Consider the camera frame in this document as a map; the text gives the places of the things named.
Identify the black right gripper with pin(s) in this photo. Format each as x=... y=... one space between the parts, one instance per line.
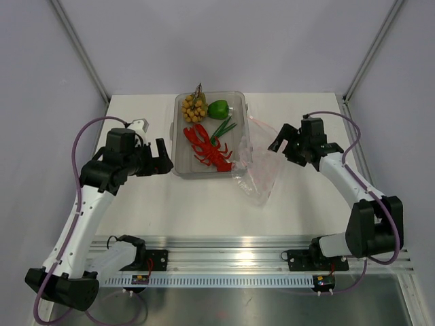
x=287 y=132

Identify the white slotted cable duct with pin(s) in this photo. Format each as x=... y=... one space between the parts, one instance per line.
x=210 y=281

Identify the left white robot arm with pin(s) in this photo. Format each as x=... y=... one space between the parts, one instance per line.
x=65 y=278

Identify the clear plastic tray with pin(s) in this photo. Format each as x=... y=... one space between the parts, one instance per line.
x=186 y=165

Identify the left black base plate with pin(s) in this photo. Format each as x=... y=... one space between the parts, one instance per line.
x=156 y=260

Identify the aluminium frame post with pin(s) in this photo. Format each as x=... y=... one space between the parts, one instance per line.
x=375 y=46
x=79 y=49

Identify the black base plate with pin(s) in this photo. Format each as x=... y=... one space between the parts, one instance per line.
x=156 y=260
x=302 y=260

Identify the clear zip top bag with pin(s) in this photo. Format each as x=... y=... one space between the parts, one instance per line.
x=255 y=169

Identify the green toy scallion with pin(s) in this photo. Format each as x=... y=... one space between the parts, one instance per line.
x=223 y=128

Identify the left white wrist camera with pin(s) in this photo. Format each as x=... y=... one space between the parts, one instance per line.
x=139 y=126

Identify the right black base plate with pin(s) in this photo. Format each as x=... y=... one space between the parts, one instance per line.
x=302 y=260

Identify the aluminium mounting rail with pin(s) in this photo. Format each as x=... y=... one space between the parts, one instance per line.
x=227 y=254

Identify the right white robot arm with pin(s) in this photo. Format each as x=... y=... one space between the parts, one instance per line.
x=375 y=228

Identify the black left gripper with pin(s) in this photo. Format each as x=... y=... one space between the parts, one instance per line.
x=160 y=165

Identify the right aluminium frame post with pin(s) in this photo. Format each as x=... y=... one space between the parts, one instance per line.
x=375 y=46

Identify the yellow toy grape bunch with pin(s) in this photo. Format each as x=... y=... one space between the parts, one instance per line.
x=194 y=107

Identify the green toy bell pepper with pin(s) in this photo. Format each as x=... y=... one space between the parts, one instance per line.
x=219 y=110

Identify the left aluminium frame post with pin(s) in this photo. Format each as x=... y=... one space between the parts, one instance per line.
x=79 y=49

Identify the red toy lobster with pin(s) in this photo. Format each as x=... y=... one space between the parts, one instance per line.
x=208 y=150

